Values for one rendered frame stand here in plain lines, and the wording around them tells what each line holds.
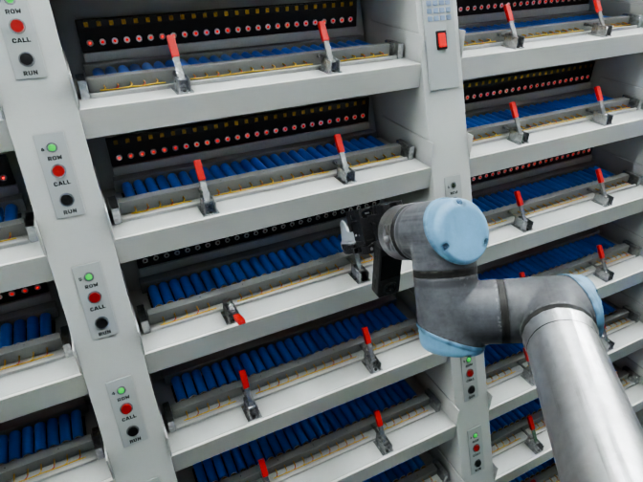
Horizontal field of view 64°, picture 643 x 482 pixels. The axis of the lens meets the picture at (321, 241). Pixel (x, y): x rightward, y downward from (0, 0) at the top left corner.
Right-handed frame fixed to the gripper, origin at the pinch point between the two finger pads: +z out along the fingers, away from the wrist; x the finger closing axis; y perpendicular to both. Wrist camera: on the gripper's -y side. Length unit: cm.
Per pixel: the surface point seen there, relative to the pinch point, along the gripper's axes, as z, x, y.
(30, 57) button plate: -13, 47, 38
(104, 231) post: -7.3, 43.4, 13.1
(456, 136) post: -7.8, -24.9, 16.3
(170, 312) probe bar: 2.0, 36.4, -3.1
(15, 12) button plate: -13, 47, 44
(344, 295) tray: -2.7, 4.8, -8.7
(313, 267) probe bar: 2.3, 8.0, -2.5
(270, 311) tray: -2.3, 19.8, -7.5
